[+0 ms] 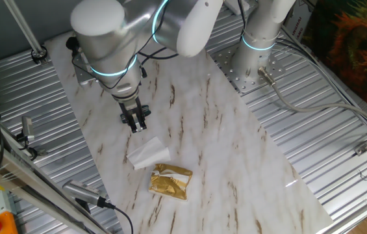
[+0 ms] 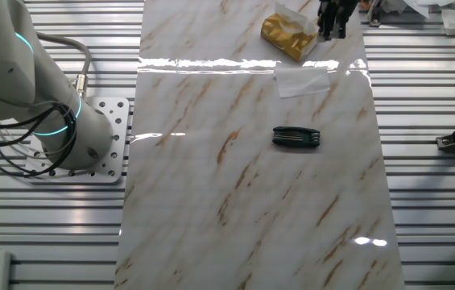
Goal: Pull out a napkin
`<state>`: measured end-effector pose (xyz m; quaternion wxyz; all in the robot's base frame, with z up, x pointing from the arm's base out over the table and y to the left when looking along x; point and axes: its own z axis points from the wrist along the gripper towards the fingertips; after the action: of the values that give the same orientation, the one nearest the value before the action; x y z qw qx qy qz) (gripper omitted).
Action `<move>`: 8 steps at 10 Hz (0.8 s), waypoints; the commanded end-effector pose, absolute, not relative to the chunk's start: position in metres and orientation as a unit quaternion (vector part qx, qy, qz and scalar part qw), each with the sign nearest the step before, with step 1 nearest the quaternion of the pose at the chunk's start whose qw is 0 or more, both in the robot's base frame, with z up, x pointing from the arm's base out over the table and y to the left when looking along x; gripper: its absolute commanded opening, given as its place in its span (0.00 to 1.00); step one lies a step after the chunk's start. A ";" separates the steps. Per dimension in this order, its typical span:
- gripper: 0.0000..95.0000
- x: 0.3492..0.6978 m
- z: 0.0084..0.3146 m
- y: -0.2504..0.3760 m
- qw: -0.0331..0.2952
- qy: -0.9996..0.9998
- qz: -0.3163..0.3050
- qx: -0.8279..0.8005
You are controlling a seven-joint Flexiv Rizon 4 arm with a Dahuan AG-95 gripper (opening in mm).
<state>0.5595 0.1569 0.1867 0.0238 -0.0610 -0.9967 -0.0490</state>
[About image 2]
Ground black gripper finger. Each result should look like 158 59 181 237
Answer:
317 12 333 42
333 15 349 40

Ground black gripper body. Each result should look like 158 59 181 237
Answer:
317 0 360 19

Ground white napkin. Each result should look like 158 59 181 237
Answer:
273 2 317 36
273 65 332 99

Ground gold tissue pack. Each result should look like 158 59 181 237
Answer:
260 12 319 63

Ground white cloth at corner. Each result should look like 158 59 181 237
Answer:
379 0 455 19

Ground green folding hex key set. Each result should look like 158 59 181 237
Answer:
271 126 321 148

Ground white marble pattern board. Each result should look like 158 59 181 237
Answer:
114 0 406 290

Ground dark metal bracket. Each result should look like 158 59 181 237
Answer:
366 0 383 28

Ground metal camera foot bracket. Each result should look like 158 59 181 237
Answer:
436 135 455 154

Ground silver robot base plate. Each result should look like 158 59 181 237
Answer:
25 96 130 185

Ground grey robot power cable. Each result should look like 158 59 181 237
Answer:
35 31 92 100

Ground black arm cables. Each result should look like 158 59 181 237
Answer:
0 102 78 178

